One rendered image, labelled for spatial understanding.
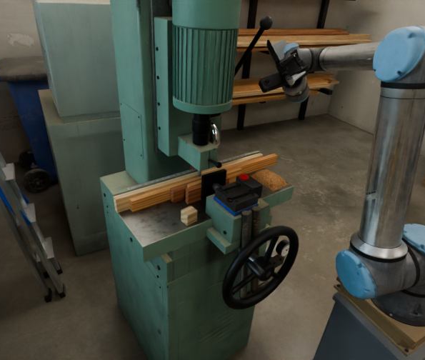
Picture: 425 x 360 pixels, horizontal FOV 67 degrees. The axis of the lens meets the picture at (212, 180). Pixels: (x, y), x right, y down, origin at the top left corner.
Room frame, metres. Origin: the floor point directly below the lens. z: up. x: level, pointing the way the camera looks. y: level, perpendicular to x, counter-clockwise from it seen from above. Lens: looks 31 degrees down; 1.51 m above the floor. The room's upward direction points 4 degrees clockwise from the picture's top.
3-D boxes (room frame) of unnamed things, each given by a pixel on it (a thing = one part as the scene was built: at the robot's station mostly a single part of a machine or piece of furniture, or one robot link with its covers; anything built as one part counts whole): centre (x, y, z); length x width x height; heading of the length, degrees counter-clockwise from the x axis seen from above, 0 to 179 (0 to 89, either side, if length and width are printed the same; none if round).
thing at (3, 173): (1.20, 0.93, 0.58); 0.27 x 0.25 x 1.16; 120
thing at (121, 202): (0.96, 0.05, 0.93); 0.60 x 0.02 x 0.05; 128
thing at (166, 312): (1.04, 0.12, 0.36); 0.58 x 0.45 x 0.71; 38
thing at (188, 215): (0.76, 0.06, 0.92); 0.04 x 0.03 x 0.04; 135
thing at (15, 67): (2.41, 1.33, 0.48); 0.64 x 0.54 x 0.97; 123
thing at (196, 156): (0.96, 0.05, 1.03); 0.14 x 0.07 x 0.09; 38
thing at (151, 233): (0.86, -0.03, 0.87); 0.61 x 0.30 x 0.06; 128
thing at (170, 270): (1.04, 0.12, 0.76); 0.57 x 0.45 x 0.09; 38
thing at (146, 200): (0.98, 0.00, 0.92); 0.62 x 0.02 x 0.04; 128
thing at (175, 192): (0.92, 0.04, 0.92); 0.23 x 0.02 x 0.04; 128
